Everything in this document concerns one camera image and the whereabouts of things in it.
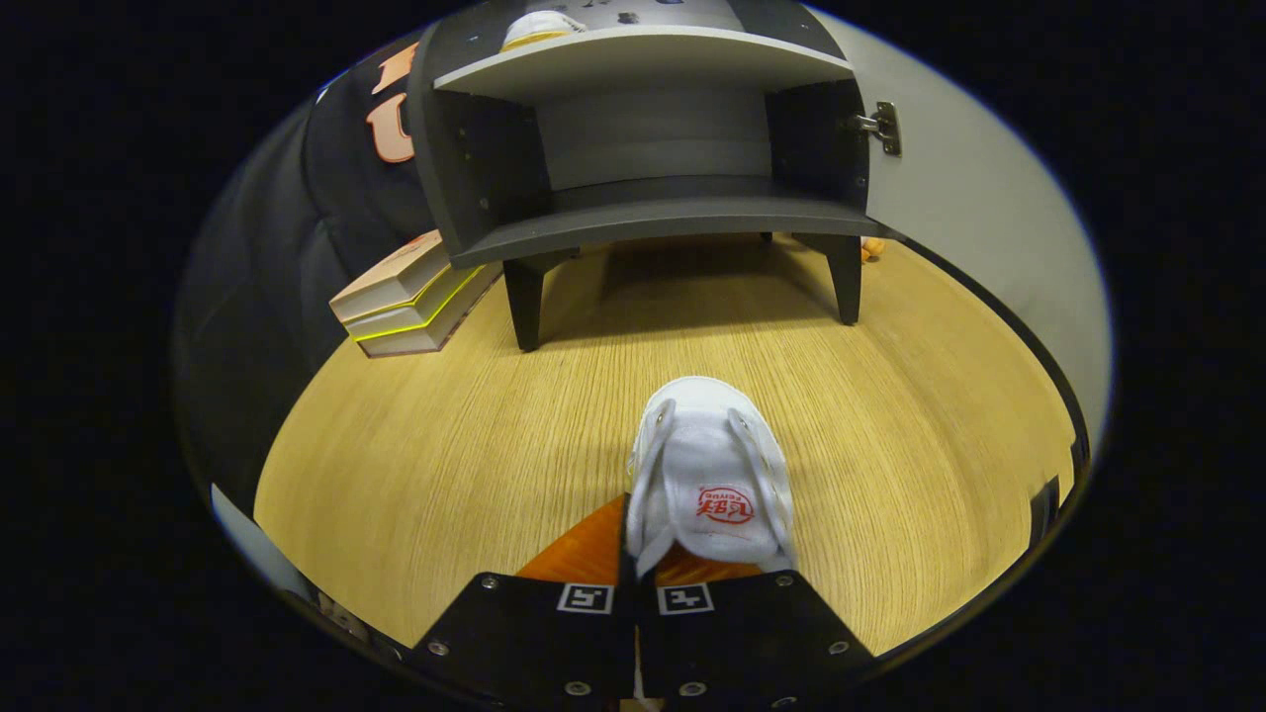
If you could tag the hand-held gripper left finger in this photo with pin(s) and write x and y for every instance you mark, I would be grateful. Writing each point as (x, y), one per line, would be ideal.
(524, 643)

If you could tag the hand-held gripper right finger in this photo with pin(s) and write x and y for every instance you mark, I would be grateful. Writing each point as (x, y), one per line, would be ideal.
(742, 643)

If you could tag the white canvas shoe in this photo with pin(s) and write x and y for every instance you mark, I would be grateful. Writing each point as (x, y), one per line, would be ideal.
(539, 28)
(707, 465)

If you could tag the dark grey shoe cabinet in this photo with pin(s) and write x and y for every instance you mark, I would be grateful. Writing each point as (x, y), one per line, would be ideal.
(643, 218)

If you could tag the beige shoe cabinet door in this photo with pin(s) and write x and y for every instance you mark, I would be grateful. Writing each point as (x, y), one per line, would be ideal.
(979, 218)

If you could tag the silver door hinge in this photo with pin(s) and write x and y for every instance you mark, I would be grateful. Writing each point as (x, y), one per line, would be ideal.
(883, 127)

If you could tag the white edged book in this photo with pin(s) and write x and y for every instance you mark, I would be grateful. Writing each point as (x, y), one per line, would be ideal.
(435, 334)

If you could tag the yellow edged book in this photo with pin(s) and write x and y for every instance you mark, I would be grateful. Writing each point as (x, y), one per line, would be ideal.
(425, 311)

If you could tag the small orange object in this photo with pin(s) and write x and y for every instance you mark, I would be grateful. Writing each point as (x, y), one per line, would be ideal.
(871, 249)

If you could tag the black backdrop cloth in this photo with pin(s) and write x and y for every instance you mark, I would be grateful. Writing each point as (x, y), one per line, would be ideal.
(287, 218)

